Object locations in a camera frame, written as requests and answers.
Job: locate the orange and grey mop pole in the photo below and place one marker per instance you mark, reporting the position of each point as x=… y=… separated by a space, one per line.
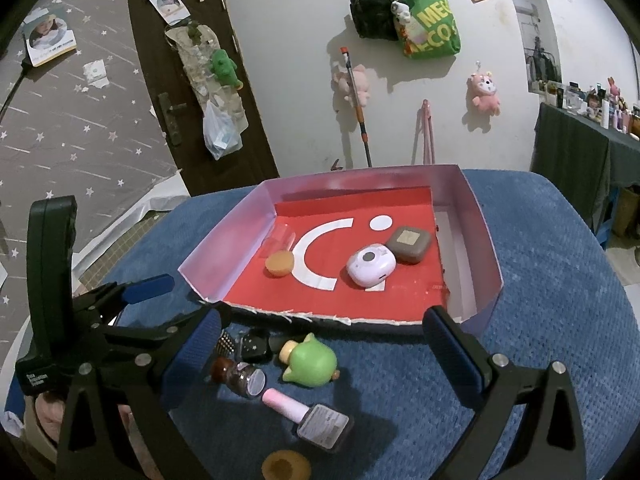
x=361 y=120

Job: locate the clear glass cup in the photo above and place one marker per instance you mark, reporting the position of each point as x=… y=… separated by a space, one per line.
x=280 y=237

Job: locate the pink-capped nail polish bottle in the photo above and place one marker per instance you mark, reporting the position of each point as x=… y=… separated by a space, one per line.
x=320 y=425

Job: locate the red-lined cardboard box tray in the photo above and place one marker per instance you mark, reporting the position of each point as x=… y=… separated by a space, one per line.
x=410 y=300

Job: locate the black backpack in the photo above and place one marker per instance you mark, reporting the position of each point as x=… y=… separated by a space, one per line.
x=372 y=7

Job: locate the green tote bag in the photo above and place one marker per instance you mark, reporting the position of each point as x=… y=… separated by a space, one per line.
x=430 y=30

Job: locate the amber round disc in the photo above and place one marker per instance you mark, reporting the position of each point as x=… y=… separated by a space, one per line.
x=279 y=265

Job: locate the brown square case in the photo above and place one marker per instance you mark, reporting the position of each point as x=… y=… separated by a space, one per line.
x=407 y=245

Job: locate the portrait booklet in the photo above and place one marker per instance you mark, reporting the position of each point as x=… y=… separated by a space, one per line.
x=50 y=35

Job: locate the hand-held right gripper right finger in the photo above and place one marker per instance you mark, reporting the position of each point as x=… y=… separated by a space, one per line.
x=452 y=350

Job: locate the row of cosmetic bottles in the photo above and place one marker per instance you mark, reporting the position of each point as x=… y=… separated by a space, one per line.
x=600 y=105

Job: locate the dark green covered table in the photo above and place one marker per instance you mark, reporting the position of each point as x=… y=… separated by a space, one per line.
x=575 y=160

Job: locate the pink bear plush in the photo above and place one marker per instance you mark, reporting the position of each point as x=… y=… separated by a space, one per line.
x=485 y=90

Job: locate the dark brown door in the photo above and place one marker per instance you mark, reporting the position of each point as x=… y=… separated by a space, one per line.
x=150 y=70

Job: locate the green frog toy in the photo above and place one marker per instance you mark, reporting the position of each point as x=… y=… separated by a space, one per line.
x=310 y=365

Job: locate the black star-print nail polish bottle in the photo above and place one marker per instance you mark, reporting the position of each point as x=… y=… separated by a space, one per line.
x=255 y=345

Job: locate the portrait photo print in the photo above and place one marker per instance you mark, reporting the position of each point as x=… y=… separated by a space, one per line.
x=167 y=5

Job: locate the white paper scrap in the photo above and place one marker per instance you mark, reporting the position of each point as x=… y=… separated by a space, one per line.
x=95 y=72

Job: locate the wall mirror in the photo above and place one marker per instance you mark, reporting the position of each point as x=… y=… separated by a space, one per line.
x=530 y=25

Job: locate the clear plastic bag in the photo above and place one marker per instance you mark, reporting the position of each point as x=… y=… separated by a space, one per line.
x=222 y=135

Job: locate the pink pig plush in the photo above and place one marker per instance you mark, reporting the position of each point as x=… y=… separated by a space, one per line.
x=347 y=82

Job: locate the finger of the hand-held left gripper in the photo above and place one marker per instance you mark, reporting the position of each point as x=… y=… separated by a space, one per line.
x=145 y=337
x=150 y=287

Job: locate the clear hanging organizer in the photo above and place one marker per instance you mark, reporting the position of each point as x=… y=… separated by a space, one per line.
x=197 y=72

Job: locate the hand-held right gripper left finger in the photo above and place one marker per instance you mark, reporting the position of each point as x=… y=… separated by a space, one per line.
x=197 y=355

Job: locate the pink folding hanger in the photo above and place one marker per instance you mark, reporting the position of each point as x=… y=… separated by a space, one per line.
x=426 y=135

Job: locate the tan storage bin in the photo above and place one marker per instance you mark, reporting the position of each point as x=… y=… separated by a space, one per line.
x=627 y=212

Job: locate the lilac rounded mini device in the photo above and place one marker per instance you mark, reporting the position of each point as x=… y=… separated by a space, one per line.
x=370 y=265

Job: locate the green plush toy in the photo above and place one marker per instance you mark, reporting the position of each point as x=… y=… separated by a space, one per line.
x=225 y=67

